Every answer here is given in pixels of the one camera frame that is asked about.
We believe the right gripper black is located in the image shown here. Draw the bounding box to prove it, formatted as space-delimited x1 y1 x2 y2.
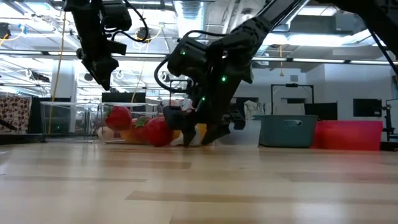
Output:
164 18 271 147

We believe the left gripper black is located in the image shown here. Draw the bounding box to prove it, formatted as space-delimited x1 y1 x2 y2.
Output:
76 29 127 91

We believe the white garlic bulb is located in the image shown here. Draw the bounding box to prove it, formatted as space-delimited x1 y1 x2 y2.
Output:
170 124 206 147

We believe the red toy tomato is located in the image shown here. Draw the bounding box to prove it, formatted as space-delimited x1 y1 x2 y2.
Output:
104 105 133 132
145 116 175 147
132 116 153 144

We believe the orange bell pepper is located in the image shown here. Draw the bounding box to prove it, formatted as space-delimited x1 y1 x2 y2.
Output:
120 129 137 144

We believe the yellow plastic basket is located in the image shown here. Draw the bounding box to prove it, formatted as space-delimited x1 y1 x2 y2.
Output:
172 123 208 140

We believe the black wide screen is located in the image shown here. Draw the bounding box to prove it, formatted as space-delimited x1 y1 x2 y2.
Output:
101 91 147 104

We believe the white hanging cloth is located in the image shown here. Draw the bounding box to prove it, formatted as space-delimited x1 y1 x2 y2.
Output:
244 100 265 121

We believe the black round ceiling device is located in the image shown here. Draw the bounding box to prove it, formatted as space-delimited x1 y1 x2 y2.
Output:
136 27 152 44

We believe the clear plastic bin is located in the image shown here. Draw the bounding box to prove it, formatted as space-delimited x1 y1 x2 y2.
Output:
99 102 160 146
39 101 103 144

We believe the teal plastic basket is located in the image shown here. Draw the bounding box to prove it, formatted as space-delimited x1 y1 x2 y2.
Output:
252 114 319 148

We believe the brown patterned cloth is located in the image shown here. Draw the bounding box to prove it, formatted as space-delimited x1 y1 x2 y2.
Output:
0 95 32 134

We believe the long ceiling light strip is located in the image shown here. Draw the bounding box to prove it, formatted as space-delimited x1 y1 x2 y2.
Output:
0 49 398 66

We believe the red plastic basket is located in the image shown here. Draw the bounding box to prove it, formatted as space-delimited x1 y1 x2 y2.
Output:
312 120 384 151

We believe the black monitor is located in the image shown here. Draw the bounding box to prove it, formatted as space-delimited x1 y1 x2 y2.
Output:
353 98 383 118

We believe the yellow power cord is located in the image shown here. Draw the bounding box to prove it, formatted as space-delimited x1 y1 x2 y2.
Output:
48 9 68 135

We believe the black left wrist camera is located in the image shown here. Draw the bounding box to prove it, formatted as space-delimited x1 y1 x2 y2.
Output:
101 1 133 32

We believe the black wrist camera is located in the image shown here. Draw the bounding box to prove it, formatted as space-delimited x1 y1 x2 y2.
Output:
167 33 215 78
101 1 133 32

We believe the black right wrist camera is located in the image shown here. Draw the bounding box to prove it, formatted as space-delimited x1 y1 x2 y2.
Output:
167 33 215 78

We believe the black rig frame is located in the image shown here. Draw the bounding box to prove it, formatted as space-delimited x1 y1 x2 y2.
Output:
270 83 315 108

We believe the silver ventilation duct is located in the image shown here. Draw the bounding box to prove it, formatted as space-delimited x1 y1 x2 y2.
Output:
175 0 208 38

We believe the black camera stand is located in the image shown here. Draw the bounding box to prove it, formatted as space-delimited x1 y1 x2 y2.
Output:
374 98 398 141

